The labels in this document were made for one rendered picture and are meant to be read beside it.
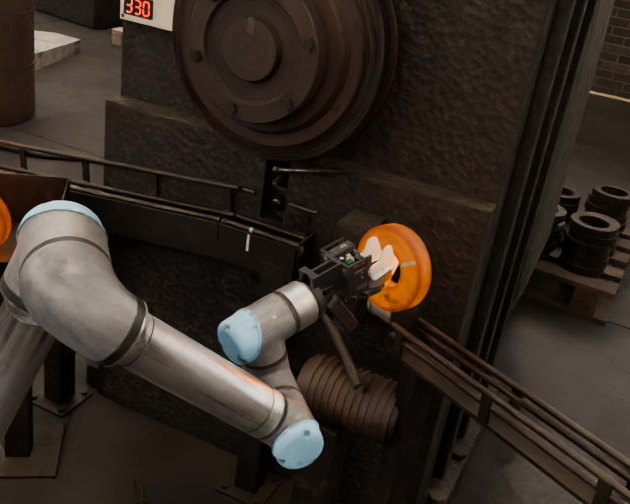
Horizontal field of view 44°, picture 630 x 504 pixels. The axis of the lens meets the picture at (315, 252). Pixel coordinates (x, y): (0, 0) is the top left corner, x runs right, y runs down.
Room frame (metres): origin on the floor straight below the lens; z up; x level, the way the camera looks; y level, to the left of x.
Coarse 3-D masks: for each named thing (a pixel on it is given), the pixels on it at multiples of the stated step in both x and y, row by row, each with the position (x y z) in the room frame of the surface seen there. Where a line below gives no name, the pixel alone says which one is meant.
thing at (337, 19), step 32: (192, 0) 1.61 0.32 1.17; (320, 0) 1.49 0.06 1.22; (352, 0) 1.49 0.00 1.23; (352, 32) 1.49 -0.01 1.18; (352, 64) 1.48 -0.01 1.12; (320, 96) 1.48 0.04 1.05; (352, 96) 1.48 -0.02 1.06; (256, 128) 1.53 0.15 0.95; (288, 128) 1.50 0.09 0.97; (320, 128) 1.50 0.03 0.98
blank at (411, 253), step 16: (400, 224) 1.27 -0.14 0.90; (384, 240) 1.26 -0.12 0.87; (400, 240) 1.23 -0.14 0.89; (416, 240) 1.23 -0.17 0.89; (400, 256) 1.23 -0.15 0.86; (416, 256) 1.21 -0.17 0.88; (416, 272) 1.20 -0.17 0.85; (384, 288) 1.24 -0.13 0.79; (400, 288) 1.21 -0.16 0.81; (416, 288) 1.19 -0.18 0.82; (384, 304) 1.23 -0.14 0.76; (400, 304) 1.21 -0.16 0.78; (416, 304) 1.21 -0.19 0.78
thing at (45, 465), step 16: (0, 176) 1.64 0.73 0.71; (16, 176) 1.65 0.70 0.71; (32, 176) 1.66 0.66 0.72; (48, 176) 1.67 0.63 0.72; (0, 192) 1.64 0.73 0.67; (16, 192) 1.65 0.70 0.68; (32, 192) 1.66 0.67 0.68; (48, 192) 1.66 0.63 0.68; (64, 192) 1.59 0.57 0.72; (16, 208) 1.65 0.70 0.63; (32, 208) 1.66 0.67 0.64; (16, 224) 1.64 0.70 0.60; (16, 240) 1.56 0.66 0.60; (0, 256) 1.48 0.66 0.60; (0, 272) 1.52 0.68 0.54; (0, 304) 1.52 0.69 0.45; (32, 400) 1.59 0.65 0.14; (16, 416) 1.52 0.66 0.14; (32, 416) 1.58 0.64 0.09; (16, 432) 1.52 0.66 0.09; (32, 432) 1.58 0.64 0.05; (48, 432) 1.63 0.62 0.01; (16, 448) 1.52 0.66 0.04; (32, 448) 1.56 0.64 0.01; (48, 448) 1.57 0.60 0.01; (16, 464) 1.50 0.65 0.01; (32, 464) 1.51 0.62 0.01; (48, 464) 1.51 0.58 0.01
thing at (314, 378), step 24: (312, 360) 1.37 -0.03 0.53; (336, 360) 1.39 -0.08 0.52; (312, 384) 1.33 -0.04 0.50; (336, 384) 1.32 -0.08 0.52; (384, 384) 1.32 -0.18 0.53; (312, 408) 1.32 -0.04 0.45; (336, 408) 1.29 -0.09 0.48; (360, 408) 1.28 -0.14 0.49; (384, 408) 1.27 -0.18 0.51; (336, 432) 1.31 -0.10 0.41; (360, 432) 1.27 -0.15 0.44; (384, 432) 1.26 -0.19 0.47; (336, 456) 1.32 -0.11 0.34; (312, 480) 1.31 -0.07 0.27; (336, 480) 1.35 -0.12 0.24
